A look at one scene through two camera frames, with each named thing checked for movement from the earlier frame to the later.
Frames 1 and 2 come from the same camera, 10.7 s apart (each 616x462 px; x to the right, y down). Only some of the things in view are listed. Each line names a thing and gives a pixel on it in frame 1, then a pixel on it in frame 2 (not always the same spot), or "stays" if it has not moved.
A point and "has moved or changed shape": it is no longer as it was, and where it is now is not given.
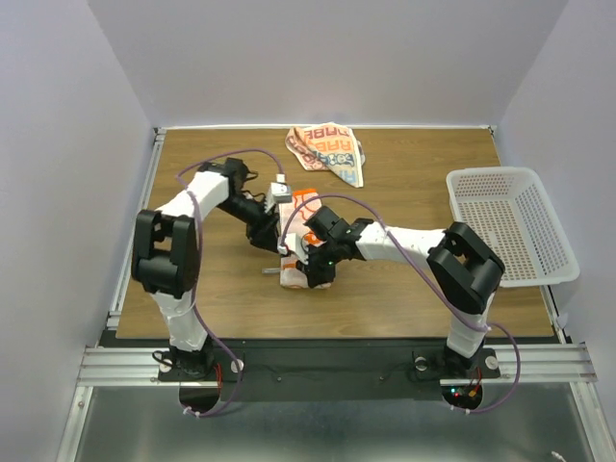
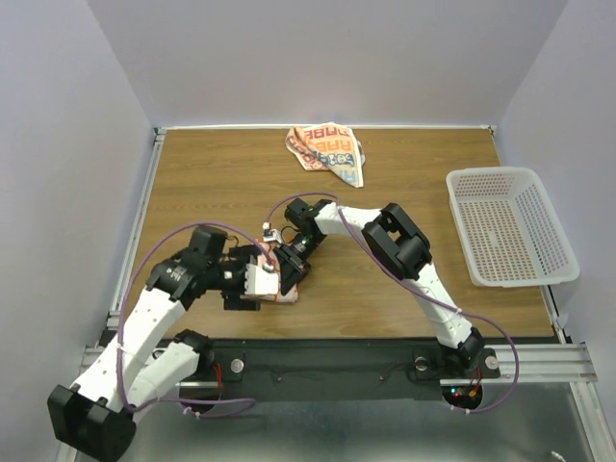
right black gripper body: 321,261 -> 295,256
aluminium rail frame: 568,365 stays
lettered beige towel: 328,146 stays
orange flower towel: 292,216 has moved or changed shape
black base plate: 394,370 stays
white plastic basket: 507,209 stays
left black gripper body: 252,214 -> 232,278
